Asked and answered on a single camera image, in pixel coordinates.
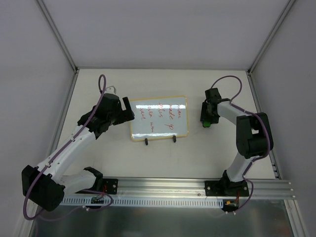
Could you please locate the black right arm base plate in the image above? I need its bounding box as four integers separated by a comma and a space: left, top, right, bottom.
204, 180, 249, 197

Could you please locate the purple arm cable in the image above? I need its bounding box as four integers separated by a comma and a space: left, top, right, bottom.
209, 75, 270, 215
23, 74, 114, 222

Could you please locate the white slotted cable duct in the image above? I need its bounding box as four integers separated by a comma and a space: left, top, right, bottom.
61, 196, 224, 209

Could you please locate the aluminium mounting rail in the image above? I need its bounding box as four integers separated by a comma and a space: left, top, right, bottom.
114, 177, 296, 200

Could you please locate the small whiteboard with yellow frame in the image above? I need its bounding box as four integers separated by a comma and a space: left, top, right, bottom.
130, 95, 189, 141

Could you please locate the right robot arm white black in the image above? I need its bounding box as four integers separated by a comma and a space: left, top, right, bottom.
200, 88, 274, 196

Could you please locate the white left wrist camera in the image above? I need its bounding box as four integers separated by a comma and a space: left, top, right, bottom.
105, 86, 117, 95

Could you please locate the left aluminium frame post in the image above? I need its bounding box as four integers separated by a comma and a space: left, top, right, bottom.
35, 0, 78, 73

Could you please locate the aluminium frame post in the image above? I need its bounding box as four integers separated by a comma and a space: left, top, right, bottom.
247, 0, 296, 75
35, 0, 78, 73

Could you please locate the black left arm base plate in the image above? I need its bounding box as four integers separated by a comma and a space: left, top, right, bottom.
101, 178, 119, 195

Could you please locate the right aluminium frame post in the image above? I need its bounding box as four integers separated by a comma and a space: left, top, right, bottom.
247, 0, 296, 75

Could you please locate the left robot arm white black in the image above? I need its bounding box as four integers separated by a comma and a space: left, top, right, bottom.
22, 93, 135, 211

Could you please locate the green whiteboard eraser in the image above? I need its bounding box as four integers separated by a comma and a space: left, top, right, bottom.
202, 120, 211, 128

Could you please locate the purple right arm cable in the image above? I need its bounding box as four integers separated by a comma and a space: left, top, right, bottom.
209, 75, 270, 215

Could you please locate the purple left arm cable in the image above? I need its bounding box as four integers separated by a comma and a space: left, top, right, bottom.
23, 74, 114, 222

